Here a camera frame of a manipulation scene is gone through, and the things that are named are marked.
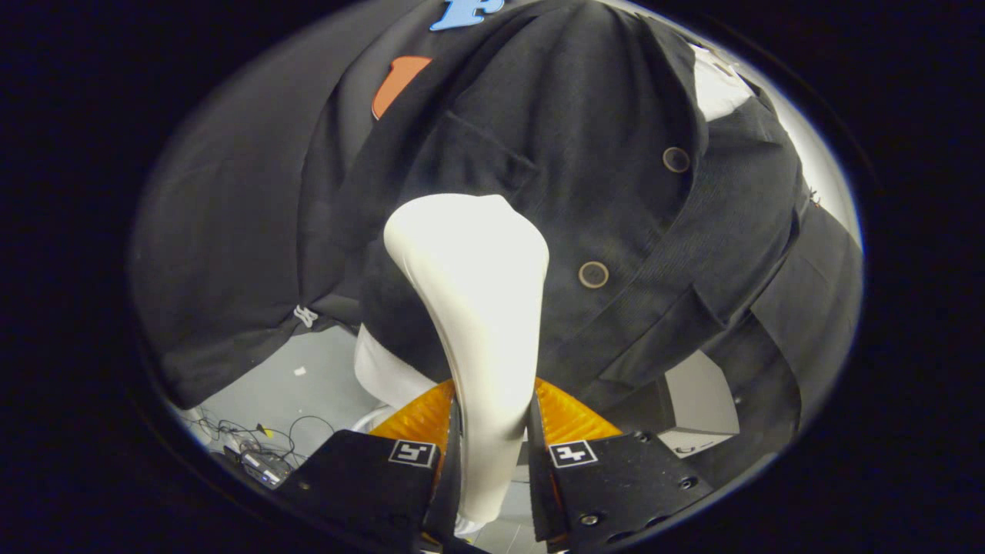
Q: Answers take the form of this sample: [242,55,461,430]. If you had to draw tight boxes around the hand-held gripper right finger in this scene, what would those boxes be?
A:
[528,375,715,551]

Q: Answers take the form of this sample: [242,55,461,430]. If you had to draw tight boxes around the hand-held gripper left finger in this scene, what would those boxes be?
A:
[275,379,462,551]

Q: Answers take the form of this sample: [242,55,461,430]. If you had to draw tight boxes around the white garment steamer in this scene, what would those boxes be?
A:
[382,193,551,526]

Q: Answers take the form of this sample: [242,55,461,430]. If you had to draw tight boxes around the black suit jacket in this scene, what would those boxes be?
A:
[296,0,805,412]

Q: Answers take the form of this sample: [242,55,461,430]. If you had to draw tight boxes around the white mannequin stand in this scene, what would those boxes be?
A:
[352,405,393,433]

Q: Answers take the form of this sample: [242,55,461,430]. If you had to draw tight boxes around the white dress form mannequin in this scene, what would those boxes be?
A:
[352,46,755,410]

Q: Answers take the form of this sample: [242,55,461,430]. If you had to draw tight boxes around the grey cabinet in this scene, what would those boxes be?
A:
[654,350,743,459]

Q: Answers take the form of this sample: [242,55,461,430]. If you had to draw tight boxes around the black backdrop cloth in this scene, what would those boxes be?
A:
[129,0,864,489]

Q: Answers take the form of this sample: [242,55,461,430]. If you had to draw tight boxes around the tangle of black cables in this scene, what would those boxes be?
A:
[181,408,337,470]

